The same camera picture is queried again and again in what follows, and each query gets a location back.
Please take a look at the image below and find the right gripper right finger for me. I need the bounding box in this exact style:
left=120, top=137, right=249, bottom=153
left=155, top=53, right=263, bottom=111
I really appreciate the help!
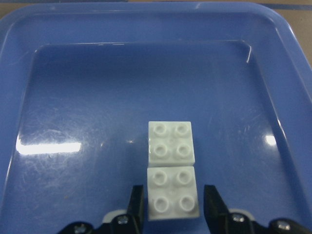
left=203, top=185, right=310, bottom=234

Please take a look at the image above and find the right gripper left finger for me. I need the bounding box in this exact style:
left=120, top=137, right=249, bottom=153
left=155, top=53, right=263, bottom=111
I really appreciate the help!
left=59, top=185, right=144, bottom=234

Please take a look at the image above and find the white building block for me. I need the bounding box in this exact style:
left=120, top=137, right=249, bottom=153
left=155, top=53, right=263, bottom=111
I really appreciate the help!
left=148, top=121, right=195, bottom=167
left=147, top=166, right=200, bottom=221

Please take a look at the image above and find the blue plastic tray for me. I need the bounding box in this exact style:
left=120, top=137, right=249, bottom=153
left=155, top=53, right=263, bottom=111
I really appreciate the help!
left=0, top=2, right=312, bottom=234

